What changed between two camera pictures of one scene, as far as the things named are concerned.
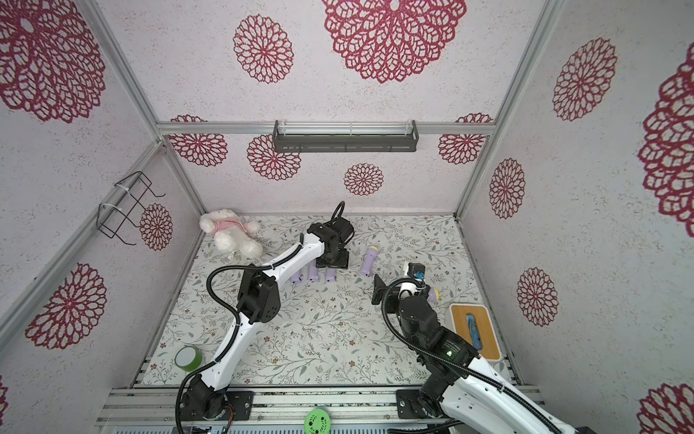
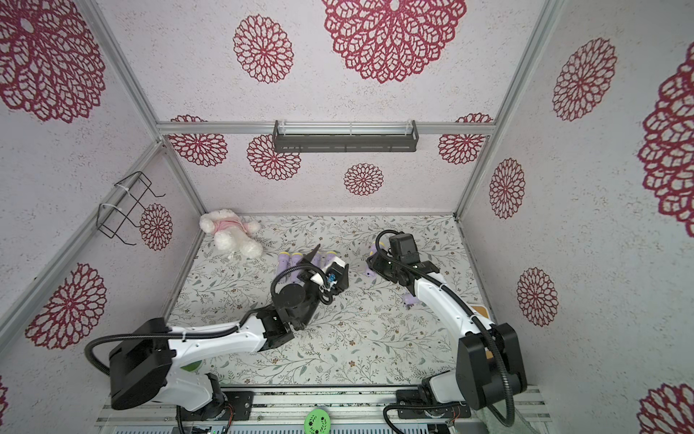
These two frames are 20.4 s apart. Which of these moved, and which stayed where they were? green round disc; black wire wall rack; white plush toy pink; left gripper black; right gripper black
Moved: left gripper black; right gripper black
Stayed: black wire wall rack; green round disc; white plush toy pink
